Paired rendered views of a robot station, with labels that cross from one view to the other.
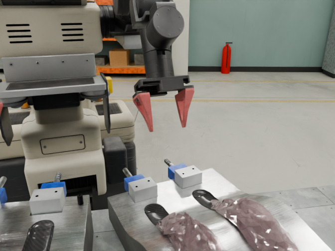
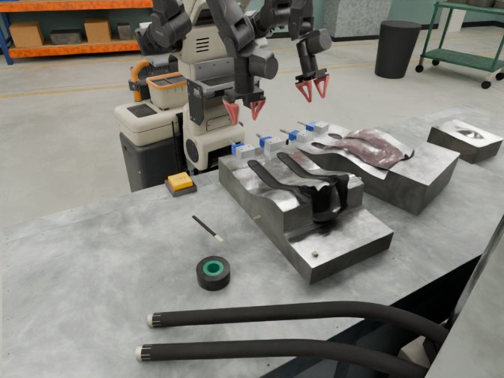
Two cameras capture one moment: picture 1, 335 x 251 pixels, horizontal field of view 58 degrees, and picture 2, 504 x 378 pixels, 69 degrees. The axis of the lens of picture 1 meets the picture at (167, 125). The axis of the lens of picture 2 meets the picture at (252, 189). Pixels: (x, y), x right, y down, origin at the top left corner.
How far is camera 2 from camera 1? 89 cm
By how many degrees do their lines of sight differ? 22
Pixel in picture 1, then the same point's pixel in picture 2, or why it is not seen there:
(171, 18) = (326, 38)
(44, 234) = (284, 157)
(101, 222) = not seen: hidden behind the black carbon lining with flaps
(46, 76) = (217, 73)
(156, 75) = (311, 70)
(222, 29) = not seen: outside the picture
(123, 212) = (302, 147)
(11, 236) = (272, 160)
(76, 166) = (230, 136)
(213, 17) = not seen: outside the picture
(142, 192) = (307, 137)
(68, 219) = (289, 150)
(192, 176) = (325, 126)
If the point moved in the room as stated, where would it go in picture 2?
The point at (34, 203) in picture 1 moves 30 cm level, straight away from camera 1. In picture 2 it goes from (272, 145) to (210, 118)
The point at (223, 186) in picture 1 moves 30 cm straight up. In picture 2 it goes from (340, 130) to (353, 49)
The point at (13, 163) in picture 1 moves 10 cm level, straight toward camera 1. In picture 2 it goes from (153, 147) to (167, 154)
